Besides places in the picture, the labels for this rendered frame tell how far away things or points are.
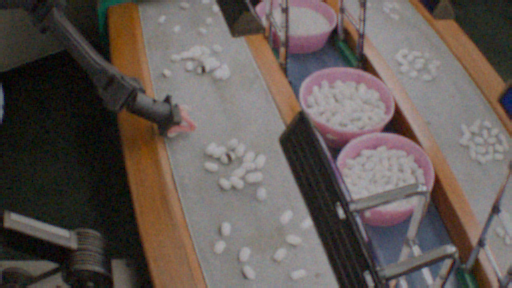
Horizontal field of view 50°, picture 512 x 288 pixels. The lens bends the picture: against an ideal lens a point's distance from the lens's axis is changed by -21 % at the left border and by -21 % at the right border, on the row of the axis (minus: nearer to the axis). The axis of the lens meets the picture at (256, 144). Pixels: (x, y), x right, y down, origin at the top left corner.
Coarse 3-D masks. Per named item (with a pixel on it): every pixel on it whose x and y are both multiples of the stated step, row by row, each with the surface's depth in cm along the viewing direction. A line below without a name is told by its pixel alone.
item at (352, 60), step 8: (344, 0) 194; (360, 0) 178; (344, 8) 196; (360, 8) 180; (344, 16) 199; (360, 16) 182; (344, 24) 201; (352, 24) 191; (360, 24) 184; (344, 32) 204; (360, 32) 186; (336, 40) 207; (344, 40) 206; (360, 40) 188; (344, 48) 203; (360, 48) 190; (344, 56) 204; (352, 56) 200; (360, 56) 192; (352, 64) 198; (360, 64) 194
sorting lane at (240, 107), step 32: (160, 0) 222; (192, 0) 220; (160, 32) 206; (192, 32) 205; (224, 32) 204; (160, 64) 193; (192, 64) 192; (224, 64) 192; (160, 96) 182; (192, 96) 181; (224, 96) 181; (256, 96) 181; (224, 128) 172; (256, 128) 172; (192, 160) 164; (192, 192) 157; (224, 192) 157; (256, 192) 157; (288, 192) 157; (192, 224) 149; (256, 224) 150; (288, 224) 150; (224, 256) 143; (256, 256) 143; (288, 256) 143; (320, 256) 142
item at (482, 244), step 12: (504, 180) 115; (504, 192) 117; (492, 216) 123; (504, 216) 119; (504, 228) 117; (480, 240) 129; (480, 252) 132; (468, 264) 136; (492, 264) 124; (468, 276) 137; (504, 276) 117
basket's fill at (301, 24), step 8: (280, 8) 218; (296, 8) 218; (304, 8) 217; (264, 16) 213; (280, 16) 212; (296, 16) 213; (304, 16) 213; (312, 16) 214; (320, 16) 214; (264, 24) 209; (296, 24) 209; (304, 24) 209; (312, 24) 210; (320, 24) 209; (328, 24) 210; (296, 32) 206; (304, 32) 206; (312, 32) 206; (320, 32) 207
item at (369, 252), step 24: (288, 144) 120; (312, 144) 115; (312, 168) 113; (336, 168) 116; (312, 192) 112; (336, 192) 106; (312, 216) 110; (336, 216) 105; (336, 240) 103; (360, 240) 99; (336, 264) 101; (360, 264) 97
